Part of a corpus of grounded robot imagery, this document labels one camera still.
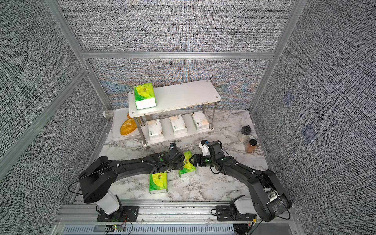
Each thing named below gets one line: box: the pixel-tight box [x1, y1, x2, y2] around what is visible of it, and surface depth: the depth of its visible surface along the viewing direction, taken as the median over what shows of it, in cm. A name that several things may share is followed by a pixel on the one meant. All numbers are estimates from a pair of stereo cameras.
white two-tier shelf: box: [128, 79, 222, 147], surface depth 92 cm
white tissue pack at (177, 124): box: [169, 114, 188, 135], surface depth 99 cm
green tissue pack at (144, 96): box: [133, 82, 157, 110], surface depth 74 cm
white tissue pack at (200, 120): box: [190, 110, 211, 131], surface depth 100 cm
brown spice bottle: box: [245, 139, 258, 154], surface depth 92 cm
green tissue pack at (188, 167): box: [179, 150, 196, 176], surface depth 85 cm
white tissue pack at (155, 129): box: [147, 118, 165, 141], surface depth 96 cm
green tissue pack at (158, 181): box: [148, 171, 168, 192], surface depth 80 cm
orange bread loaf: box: [119, 114, 138, 136], surface depth 107 cm
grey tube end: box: [102, 109, 115, 119], surface depth 118 cm
